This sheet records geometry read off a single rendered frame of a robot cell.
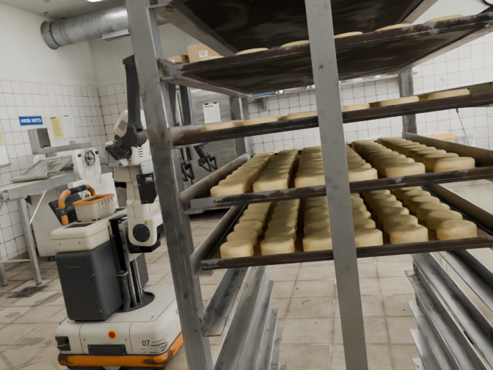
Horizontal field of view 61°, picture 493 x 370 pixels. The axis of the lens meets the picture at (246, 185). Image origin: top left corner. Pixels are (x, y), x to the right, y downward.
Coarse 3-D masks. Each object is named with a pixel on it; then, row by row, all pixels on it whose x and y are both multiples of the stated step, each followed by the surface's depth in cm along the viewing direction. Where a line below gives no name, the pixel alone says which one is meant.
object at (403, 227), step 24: (360, 192) 97; (384, 192) 85; (408, 192) 81; (264, 216) 80; (288, 216) 76; (312, 216) 74; (360, 216) 69; (384, 216) 68; (408, 216) 65; (432, 216) 63; (456, 216) 61; (240, 240) 65; (264, 240) 63; (288, 240) 61; (312, 240) 60; (360, 240) 58; (384, 240) 61; (408, 240) 57; (432, 240) 58
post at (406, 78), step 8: (408, 72) 107; (400, 80) 108; (408, 80) 107; (400, 88) 109; (408, 88) 107; (400, 96) 110; (408, 120) 109; (416, 120) 108; (408, 128) 109; (416, 128) 109
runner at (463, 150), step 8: (408, 136) 105; (416, 136) 97; (424, 136) 90; (424, 144) 90; (432, 144) 84; (440, 144) 79; (448, 144) 74; (456, 144) 70; (464, 144) 67; (448, 152) 74; (456, 152) 70; (464, 152) 66; (472, 152) 63; (480, 152) 60; (488, 152) 57; (480, 160) 60; (488, 160) 58
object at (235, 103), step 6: (228, 96) 114; (234, 96) 114; (234, 102) 114; (240, 102) 115; (234, 108) 115; (240, 108) 115; (234, 114) 115; (240, 114) 115; (240, 138) 116; (240, 144) 116; (246, 144) 118; (240, 150) 116; (246, 150) 117
